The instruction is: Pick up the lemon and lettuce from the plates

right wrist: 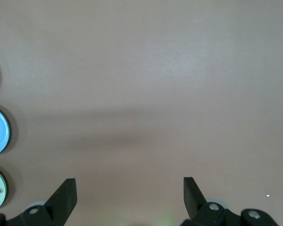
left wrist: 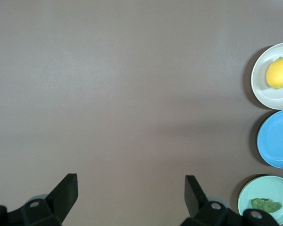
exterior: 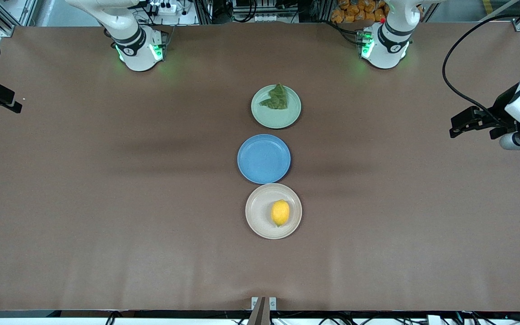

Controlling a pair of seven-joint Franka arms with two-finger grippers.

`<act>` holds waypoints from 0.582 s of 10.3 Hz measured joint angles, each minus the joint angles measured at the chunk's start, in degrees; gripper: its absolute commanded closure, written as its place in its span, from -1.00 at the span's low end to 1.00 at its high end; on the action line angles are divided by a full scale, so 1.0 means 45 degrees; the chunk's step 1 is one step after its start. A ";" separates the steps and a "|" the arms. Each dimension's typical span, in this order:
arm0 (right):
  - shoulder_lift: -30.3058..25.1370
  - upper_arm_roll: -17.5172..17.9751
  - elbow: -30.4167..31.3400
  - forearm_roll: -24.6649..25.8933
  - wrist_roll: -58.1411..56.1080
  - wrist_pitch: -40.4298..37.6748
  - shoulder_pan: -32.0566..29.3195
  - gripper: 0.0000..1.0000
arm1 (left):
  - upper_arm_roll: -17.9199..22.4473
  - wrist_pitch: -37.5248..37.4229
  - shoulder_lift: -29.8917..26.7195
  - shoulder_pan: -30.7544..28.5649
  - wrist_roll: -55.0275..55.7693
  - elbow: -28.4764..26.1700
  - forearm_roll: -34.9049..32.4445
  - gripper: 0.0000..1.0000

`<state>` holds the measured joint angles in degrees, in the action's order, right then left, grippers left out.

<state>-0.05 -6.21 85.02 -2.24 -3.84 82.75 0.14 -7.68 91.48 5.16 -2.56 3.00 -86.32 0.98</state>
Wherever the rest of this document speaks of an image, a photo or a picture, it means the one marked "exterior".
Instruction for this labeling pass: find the green lettuce leaf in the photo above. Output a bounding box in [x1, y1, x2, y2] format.
[260, 83, 289, 110]

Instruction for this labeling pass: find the yellow lemon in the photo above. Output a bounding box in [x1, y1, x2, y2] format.
[271, 200, 290, 227]

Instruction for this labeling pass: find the orange snack bag pile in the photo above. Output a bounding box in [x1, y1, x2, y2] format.
[331, 0, 389, 24]

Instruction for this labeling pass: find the light green plate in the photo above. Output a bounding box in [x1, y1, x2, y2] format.
[251, 84, 302, 130]

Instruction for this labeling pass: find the white power strip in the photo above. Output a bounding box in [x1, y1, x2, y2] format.
[149, 2, 180, 15]

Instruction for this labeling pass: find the blue plate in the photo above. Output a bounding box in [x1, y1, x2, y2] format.
[237, 134, 291, 185]

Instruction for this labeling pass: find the beige plate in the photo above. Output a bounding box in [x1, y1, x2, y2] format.
[245, 183, 302, 240]

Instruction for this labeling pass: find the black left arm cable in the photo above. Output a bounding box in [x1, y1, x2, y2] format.
[442, 13, 520, 125]

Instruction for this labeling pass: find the black base cable bundle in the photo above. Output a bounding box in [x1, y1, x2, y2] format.
[323, 20, 365, 46]

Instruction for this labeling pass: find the metal bracket with post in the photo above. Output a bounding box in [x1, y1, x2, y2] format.
[247, 297, 277, 325]

